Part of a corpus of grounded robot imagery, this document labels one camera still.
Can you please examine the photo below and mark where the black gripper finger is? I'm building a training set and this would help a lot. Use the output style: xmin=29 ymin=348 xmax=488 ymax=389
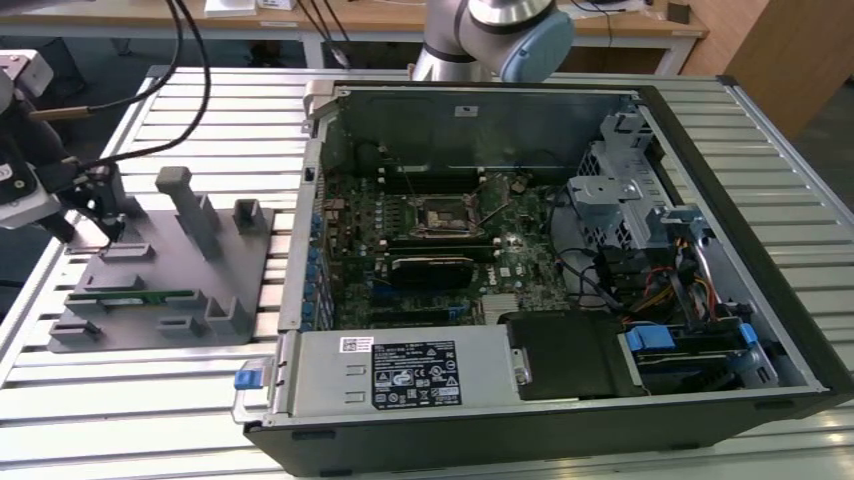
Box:
xmin=79 ymin=167 xmax=128 ymax=242
xmin=40 ymin=204 xmax=80 ymax=245

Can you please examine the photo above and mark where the metal socket cover frame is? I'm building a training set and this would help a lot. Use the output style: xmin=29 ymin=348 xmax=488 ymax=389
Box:
xmin=466 ymin=172 xmax=519 ymax=234

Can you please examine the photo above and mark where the CPU socket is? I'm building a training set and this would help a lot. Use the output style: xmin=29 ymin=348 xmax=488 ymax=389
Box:
xmin=410 ymin=192 xmax=486 ymax=239

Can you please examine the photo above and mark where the grey parts rack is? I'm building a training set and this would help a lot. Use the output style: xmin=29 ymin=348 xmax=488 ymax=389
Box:
xmin=45 ymin=166 xmax=276 ymax=354

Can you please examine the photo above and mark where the green RAM stick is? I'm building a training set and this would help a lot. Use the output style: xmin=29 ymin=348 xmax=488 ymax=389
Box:
xmin=65 ymin=288 xmax=199 ymax=307

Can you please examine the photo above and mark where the black mesh waste bin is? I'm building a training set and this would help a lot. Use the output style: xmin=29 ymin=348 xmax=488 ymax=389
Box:
xmin=39 ymin=37 xmax=89 ymax=99

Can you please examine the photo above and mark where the blue case latch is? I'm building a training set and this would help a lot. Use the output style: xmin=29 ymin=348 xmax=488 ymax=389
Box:
xmin=233 ymin=367 xmax=268 ymax=392

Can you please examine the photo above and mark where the white box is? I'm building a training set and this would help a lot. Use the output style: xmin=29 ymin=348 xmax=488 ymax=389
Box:
xmin=203 ymin=0 xmax=259 ymax=19

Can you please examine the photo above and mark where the silver power supply with label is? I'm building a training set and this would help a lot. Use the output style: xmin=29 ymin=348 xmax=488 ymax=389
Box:
xmin=263 ymin=324 xmax=535 ymax=419

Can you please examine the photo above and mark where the black RAM slots row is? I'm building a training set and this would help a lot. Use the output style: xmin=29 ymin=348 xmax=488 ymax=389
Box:
xmin=373 ymin=166 xmax=487 ymax=187
xmin=384 ymin=235 xmax=502 ymax=260

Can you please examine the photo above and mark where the black expansion card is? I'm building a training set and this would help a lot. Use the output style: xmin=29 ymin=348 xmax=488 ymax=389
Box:
xmin=388 ymin=254 xmax=476 ymax=291

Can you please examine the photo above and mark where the silver finned chipset heatsink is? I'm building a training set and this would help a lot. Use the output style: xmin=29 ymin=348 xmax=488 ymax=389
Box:
xmin=480 ymin=293 xmax=523 ymax=321

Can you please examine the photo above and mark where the green motherboard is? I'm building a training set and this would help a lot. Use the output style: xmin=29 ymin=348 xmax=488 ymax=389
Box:
xmin=312 ymin=167 xmax=582 ymax=331

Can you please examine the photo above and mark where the black open PC case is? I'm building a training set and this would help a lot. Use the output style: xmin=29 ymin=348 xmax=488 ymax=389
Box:
xmin=229 ymin=74 xmax=854 ymax=479

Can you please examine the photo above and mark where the silver metal drive cage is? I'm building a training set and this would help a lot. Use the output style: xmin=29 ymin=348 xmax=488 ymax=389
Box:
xmin=566 ymin=112 xmax=719 ymax=251

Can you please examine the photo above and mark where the black plastic air shroud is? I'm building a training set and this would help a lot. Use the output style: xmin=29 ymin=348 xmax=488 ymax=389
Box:
xmin=499 ymin=309 xmax=652 ymax=401

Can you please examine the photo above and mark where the wooden cabinet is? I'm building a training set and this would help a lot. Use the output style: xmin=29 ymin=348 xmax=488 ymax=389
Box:
xmin=679 ymin=0 xmax=854 ymax=141

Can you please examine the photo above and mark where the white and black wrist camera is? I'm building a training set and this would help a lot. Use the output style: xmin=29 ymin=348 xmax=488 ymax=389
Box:
xmin=0 ymin=162 xmax=53 ymax=231

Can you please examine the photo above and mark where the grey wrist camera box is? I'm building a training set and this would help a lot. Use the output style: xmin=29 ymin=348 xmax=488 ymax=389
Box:
xmin=0 ymin=48 xmax=56 ymax=101

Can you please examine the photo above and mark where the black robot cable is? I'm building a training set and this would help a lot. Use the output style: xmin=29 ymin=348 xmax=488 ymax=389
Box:
xmin=63 ymin=0 xmax=213 ymax=174
xmin=79 ymin=0 xmax=185 ymax=114

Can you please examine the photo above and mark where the wooden desk with white frame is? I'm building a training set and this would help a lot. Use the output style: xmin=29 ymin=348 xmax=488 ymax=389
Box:
xmin=0 ymin=0 xmax=712 ymax=76

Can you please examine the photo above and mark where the thin black cable with plug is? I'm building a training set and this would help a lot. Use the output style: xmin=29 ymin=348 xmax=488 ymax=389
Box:
xmin=297 ymin=0 xmax=355 ymax=70

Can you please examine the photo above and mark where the blue disk carrier handle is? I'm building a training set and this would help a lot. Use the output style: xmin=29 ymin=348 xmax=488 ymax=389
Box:
xmin=624 ymin=323 xmax=663 ymax=355

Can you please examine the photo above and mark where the coloured power wire bundle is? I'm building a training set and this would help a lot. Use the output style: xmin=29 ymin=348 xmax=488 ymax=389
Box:
xmin=592 ymin=237 xmax=732 ymax=326

